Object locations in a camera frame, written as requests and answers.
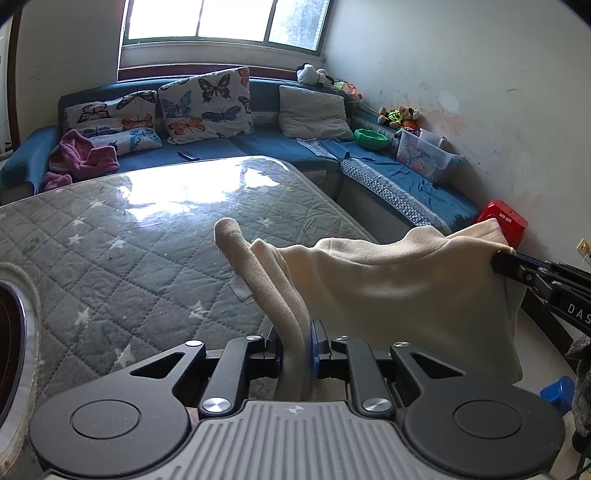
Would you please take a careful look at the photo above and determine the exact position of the window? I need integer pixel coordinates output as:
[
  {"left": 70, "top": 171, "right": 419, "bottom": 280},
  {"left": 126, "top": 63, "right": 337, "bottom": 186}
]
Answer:
[{"left": 117, "top": 0, "right": 333, "bottom": 70}]

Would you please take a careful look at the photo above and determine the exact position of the blue sofa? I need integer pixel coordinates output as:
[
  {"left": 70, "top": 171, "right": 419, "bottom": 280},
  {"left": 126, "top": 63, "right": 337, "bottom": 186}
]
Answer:
[{"left": 0, "top": 74, "right": 481, "bottom": 241}]

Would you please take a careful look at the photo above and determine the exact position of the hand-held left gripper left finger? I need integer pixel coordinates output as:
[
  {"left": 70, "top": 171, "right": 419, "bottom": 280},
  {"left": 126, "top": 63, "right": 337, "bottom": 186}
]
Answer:
[{"left": 104, "top": 325, "right": 283, "bottom": 415}]

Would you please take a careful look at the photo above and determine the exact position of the colourful plush toy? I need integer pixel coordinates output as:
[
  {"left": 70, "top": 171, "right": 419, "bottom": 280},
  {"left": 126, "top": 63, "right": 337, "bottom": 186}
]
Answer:
[{"left": 332, "top": 80, "right": 363, "bottom": 100}]

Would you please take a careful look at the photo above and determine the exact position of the grey pillow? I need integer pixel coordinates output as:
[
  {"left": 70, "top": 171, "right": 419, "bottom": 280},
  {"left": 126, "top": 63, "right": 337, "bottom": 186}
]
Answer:
[{"left": 278, "top": 85, "right": 354, "bottom": 141}]

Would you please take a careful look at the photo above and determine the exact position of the blue stool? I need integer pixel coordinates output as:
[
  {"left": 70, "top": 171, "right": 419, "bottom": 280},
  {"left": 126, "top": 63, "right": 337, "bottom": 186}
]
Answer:
[{"left": 539, "top": 376, "right": 577, "bottom": 416}]

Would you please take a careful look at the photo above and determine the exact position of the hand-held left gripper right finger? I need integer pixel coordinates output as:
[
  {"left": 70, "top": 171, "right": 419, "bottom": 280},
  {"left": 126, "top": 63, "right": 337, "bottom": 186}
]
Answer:
[{"left": 308, "top": 319, "right": 490, "bottom": 414}]

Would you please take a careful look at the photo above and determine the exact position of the pink cloth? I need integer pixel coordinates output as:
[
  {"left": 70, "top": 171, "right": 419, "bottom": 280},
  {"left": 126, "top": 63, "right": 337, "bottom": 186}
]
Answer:
[{"left": 44, "top": 130, "right": 120, "bottom": 191}]

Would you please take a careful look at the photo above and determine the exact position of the long butterfly print pillow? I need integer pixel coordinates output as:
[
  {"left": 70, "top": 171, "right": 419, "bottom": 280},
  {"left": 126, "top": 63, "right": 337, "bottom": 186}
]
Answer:
[
  {"left": 83, "top": 128, "right": 163, "bottom": 153},
  {"left": 62, "top": 90, "right": 158, "bottom": 136}
]

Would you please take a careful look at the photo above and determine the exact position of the panda plush toy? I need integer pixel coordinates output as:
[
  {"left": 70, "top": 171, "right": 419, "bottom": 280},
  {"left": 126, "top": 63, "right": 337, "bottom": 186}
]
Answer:
[{"left": 295, "top": 63, "right": 334, "bottom": 89}]

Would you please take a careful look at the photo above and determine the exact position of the brown plush toy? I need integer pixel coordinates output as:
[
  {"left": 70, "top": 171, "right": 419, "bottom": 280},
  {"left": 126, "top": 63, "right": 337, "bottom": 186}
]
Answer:
[{"left": 379, "top": 105, "right": 422, "bottom": 132}]

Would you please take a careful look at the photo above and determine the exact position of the blue sofa blanket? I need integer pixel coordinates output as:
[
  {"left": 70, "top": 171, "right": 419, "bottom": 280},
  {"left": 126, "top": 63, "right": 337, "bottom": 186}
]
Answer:
[{"left": 295, "top": 137, "right": 481, "bottom": 232}]

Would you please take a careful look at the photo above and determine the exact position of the cream sweater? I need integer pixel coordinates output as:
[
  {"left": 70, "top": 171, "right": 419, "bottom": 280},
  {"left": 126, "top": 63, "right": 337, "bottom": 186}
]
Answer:
[{"left": 215, "top": 217, "right": 525, "bottom": 402}]

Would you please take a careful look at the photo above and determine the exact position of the square butterfly print pillow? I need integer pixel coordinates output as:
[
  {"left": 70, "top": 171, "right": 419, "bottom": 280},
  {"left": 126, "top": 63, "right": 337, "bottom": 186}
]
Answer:
[{"left": 158, "top": 67, "right": 254, "bottom": 145}]

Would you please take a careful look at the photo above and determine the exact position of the grey quilted table cover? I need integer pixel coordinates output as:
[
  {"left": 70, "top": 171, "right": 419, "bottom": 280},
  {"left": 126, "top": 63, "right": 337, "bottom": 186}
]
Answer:
[{"left": 0, "top": 156, "right": 384, "bottom": 416}]

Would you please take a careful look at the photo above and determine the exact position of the green bowl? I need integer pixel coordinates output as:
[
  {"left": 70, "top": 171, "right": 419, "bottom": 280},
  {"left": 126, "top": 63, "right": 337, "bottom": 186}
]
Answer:
[{"left": 354, "top": 128, "right": 391, "bottom": 150}]

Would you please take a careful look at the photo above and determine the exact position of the red box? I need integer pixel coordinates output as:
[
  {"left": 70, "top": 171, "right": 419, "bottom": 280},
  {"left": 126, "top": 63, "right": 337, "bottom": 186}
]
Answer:
[{"left": 475, "top": 199, "right": 528, "bottom": 247}]

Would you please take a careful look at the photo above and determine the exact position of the clear plastic bin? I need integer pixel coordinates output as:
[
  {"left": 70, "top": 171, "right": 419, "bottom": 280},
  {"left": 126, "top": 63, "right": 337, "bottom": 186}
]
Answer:
[{"left": 394, "top": 128, "right": 462, "bottom": 184}]

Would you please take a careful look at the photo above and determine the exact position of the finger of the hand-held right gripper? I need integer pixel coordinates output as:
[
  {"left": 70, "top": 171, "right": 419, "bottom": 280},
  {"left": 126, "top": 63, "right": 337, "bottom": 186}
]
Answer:
[{"left": 492, "top": 248, "right": 561, "bottom": 289}]

